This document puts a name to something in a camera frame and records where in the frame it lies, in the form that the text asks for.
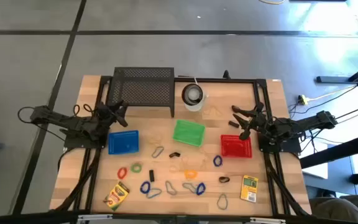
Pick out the red plastic basket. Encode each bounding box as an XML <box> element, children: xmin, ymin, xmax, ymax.
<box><xmin>220</xmin><ymin>134</ymin><xmax>254</xmax><ymax>159</ymax></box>

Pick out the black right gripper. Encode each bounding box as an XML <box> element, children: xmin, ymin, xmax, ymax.
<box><xmin>231</xmin><ymin>101</ymin><xmax>273</xmax><ymax>141</ymax></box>

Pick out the green plastic basket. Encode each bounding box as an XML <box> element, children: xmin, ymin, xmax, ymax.
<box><xmin>172</xmin><ymin>119</ymin><xmax>206</xmax><ymax>147</ymax></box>

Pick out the black aluminium table frame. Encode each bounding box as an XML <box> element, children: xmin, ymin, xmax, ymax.
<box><xmin>50</xmin><ymin>74</ymin><xmax>312</xmax><ymax>218</ymax></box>

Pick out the white cylinder with black rim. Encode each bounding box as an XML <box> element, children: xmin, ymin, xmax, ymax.
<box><xmin>181</xmin><ymin>83</ymin><xmax>207</xmax><ymax>112</ymax></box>

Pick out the yellow green crayon box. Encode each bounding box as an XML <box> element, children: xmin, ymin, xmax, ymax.
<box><xmin>103</xmin><ymin>180</ymin><xmax>131</xmax><ymax>212</ymax></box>

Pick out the black mesh metal shelf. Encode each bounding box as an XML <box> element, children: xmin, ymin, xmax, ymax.
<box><xmin>106</xmin><ymin>67</ymin><xmax>176</xmax><ymax>118</ymax></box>

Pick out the silver metal bracket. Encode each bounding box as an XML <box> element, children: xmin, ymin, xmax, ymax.
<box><xmin>249</xmin><ymin>217</ymin><xmax>287</xmax><ymax>224</ymax></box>
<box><xmin>77</xmin><ymin>213</ymin><xmax>114</xmax><ymax>222</ymax></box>

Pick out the pale yellow floor cable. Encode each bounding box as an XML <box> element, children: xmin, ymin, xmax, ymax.
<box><xmin>308</xmin><ymin>85</ymin><xmax>358</xmax><ymax>102</ymax></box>

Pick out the yellow card package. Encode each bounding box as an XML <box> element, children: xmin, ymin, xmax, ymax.
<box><xmin>239</xmin><ymin>174</ymin><xmax>259</xmax><ymax>203</ymax></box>

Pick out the yellow rubber band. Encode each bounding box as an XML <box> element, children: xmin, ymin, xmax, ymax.
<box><xmin>201</xmin><ymin>105</ymin><xmax>224</xmax><ymax>118</ymax></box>

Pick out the yellow cable on floor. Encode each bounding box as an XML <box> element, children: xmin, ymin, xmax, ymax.
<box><xmin>258</xmin><ymin>0</ymin><xmax>287</xmax><ymax>6</ymax></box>

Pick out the blue plastic basket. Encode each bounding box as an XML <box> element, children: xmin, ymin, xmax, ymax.
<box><xmin>108</xmin><ymin>129</ymin><xmax>140</xmax><ymax>156</ymax></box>

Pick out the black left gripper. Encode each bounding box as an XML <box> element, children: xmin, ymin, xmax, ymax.
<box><xmin>97</xmin><ymin>100</ymin><xmax>129</xmax><ymax>128</ymax></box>

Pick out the person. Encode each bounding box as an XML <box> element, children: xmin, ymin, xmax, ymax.
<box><xmin>308</xmin><ymin>195</ymin><xmax>358</xmax><ymax>224</ymax></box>

